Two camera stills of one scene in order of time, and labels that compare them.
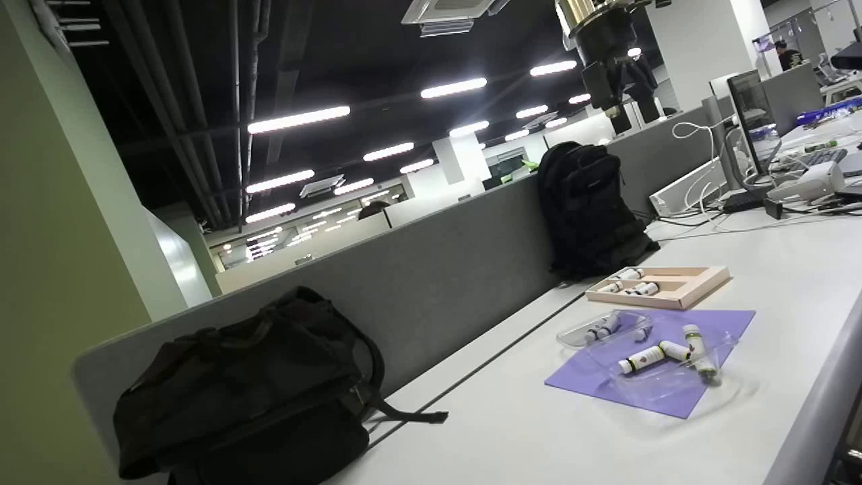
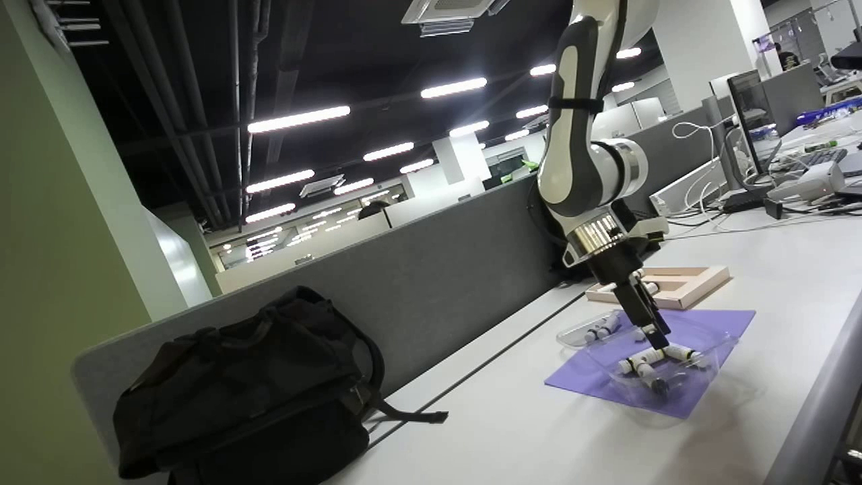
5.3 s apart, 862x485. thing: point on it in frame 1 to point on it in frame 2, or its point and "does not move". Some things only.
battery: [673, 350] does not move
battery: [699, 357] to [647, 375]
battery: [601, 329] does not move
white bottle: [641, 360] does not move
